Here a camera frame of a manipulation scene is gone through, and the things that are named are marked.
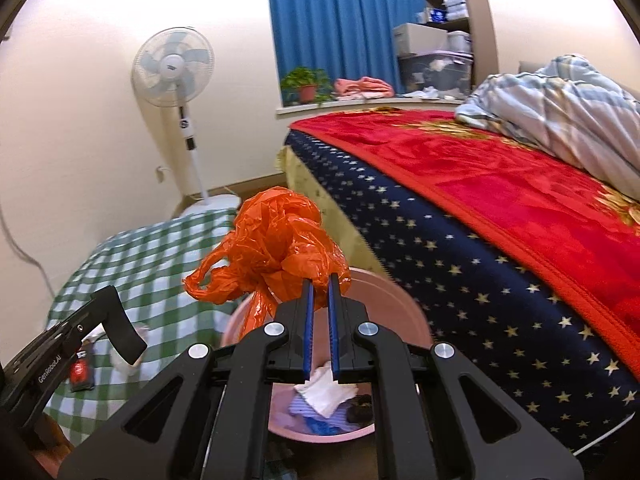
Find wooden bookshelf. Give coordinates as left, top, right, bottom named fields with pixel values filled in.
left=417, top=0, right=501, bottom=86

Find black patterned cloth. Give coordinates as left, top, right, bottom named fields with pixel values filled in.
left=347, top=394, right=375, bottom=423

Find yellow bed skirt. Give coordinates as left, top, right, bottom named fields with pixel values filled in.
left=276, top=147, right=388, bottom=281

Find crumpled white paper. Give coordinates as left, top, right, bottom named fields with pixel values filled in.
left=110, top=327, right=151, bottom=378

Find grey white box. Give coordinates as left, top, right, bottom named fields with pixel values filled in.
left=391, top=22, right=449, bottom=56

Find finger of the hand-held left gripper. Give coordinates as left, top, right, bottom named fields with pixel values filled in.
left=47, top=286, right=148, bottom=367

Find black red-label packet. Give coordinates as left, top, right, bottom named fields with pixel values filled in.
left=69, top=350, right=97, bottom=393

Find blue curtain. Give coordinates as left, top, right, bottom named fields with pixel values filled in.
left=265, top=0, right=431, bottom=107

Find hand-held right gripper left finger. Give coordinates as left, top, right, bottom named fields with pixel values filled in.
left=57, top=279, right=317, bottom=480

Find white cloth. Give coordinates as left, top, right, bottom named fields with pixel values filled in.
left=294, top=360, right=358, bottom=418

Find lavender foam net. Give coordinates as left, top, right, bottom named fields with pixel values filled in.
left=287, top=395, right=351, bottom=426

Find potted green plant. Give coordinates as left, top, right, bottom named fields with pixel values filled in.
left=280, top=66, right=335, bottom=107

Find orange plastic bag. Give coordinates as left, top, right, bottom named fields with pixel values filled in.
left=182, top=186, right=353, bottom=346

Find pink folded cloth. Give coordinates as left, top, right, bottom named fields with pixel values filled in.
left=333, top=76, right=396, bottom=100

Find clear plastic storage box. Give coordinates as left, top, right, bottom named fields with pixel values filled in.
left=398, top=50, right=474, bottom=96

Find blue plastic bag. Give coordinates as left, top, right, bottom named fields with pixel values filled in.
left=305, top=416, right=351, bottom=437

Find pink bin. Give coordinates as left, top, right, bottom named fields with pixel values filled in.
left=222, top=267, right=435, bottom=443

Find white crumpled clothes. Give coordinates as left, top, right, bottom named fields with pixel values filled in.
left=400, top=86, right=466, bottom=101

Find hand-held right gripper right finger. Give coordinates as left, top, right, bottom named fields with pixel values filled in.
left=327, top=277, right=585, bottom=480

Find green checked tablecloth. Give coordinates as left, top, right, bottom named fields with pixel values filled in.
left=42, top=207, right=241, bottom=448

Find white standing fan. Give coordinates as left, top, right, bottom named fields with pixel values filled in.
left=131, top=26, right=241, bottom=211

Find thin white cable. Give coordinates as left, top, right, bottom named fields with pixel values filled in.
left=575, top=412, right=636, bottom=458

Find bed with starry red blankets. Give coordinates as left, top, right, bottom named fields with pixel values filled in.
left=285, top=130, right=640, bottom=456

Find striped blue white duvet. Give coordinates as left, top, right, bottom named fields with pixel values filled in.
left=454, top=53, right=640, bottom=196

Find red blanket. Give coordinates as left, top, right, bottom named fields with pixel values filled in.
left=290, top=107, right=640, bottom=378

